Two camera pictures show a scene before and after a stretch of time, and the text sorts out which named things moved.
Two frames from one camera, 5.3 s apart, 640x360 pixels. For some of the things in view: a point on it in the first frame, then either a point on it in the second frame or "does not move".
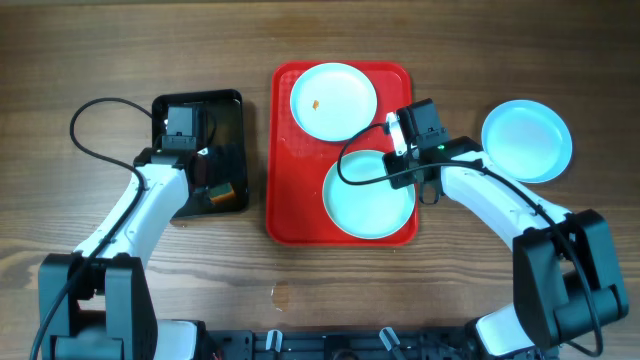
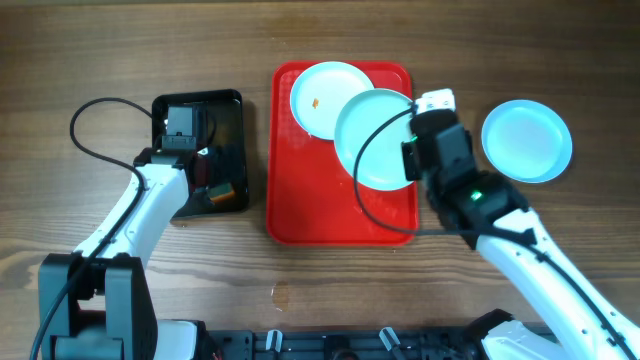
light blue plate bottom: x=531 y=140 does not move
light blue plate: x=368 y=211 → x=381 y=163
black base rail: x=453 y=344 does not move
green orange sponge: x=221 y=192 does not move
